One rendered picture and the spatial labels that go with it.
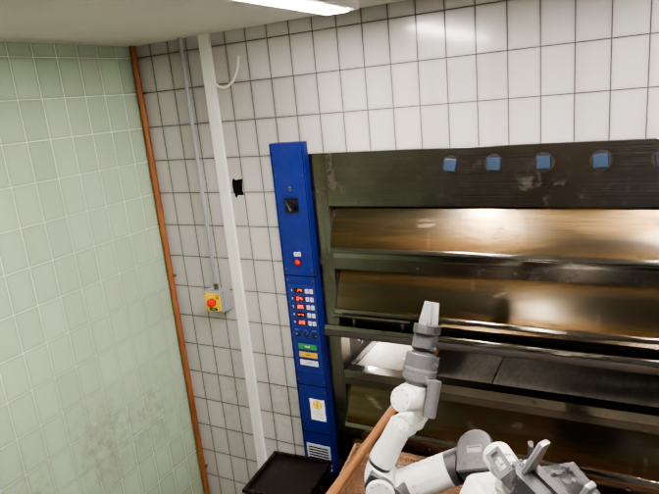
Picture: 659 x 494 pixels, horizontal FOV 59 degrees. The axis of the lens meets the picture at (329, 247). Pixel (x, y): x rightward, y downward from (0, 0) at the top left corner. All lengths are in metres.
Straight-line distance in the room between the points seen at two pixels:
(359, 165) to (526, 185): 0.61
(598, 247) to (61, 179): 1.97
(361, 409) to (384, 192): 0.96
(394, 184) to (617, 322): 0.89
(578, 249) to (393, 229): 0.65
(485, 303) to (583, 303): 0.33
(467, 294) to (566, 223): 0.43
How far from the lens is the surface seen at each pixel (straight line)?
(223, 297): 2.68
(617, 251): 2.07
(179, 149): 2.70
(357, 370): 2.53
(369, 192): 2.23
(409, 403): 1.55
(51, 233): 2.48
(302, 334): 2.54
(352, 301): 2.38
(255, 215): 2.51
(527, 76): 2.03
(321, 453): 2.79
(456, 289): 2.23
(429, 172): 2.14
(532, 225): 2.10
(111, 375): 2.75
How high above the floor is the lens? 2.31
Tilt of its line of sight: 14 degrees down
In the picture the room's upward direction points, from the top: 5 degrees counter-clockwise
